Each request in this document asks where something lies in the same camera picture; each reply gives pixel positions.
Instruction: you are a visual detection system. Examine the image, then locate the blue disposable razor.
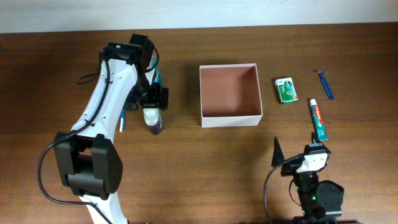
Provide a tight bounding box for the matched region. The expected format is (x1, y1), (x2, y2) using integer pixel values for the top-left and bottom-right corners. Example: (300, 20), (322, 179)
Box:
(314, 70), (335, 100)

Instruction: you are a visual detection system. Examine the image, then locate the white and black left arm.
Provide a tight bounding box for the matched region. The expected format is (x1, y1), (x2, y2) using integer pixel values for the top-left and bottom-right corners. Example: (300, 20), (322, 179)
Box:
(51, 34), (169, 223)

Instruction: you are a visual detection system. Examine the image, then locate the red and green toothpaste tube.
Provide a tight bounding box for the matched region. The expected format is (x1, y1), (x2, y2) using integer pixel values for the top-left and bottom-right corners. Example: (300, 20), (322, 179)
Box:
(310, 99), (328, 141)

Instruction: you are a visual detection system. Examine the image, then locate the teal mouthwash bottle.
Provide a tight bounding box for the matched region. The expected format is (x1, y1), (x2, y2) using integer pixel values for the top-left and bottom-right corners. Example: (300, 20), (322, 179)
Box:
(146, 56), (162, 85)

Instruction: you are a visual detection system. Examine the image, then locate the white open cardboard box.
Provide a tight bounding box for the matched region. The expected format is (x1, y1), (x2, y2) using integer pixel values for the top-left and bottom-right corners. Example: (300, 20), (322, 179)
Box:
(199, 63), (262, 128)

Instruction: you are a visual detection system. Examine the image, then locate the blue and white toothbrush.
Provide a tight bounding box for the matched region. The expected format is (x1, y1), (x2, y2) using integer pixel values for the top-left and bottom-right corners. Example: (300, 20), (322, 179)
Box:
(119, 109), (125, 133)

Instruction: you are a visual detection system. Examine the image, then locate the green soap bar pack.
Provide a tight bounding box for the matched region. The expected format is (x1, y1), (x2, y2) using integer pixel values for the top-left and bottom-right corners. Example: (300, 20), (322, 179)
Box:
(275, 78), (298, 104)

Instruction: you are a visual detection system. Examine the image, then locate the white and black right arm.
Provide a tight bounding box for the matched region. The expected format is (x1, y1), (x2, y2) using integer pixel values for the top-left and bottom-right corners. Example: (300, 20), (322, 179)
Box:
(271, 133), (344, 223)

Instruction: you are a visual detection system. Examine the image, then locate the clear foam soap pump bottle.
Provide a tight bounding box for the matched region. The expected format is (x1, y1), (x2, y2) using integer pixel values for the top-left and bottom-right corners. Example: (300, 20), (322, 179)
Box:
(143, 108), (162, 135)

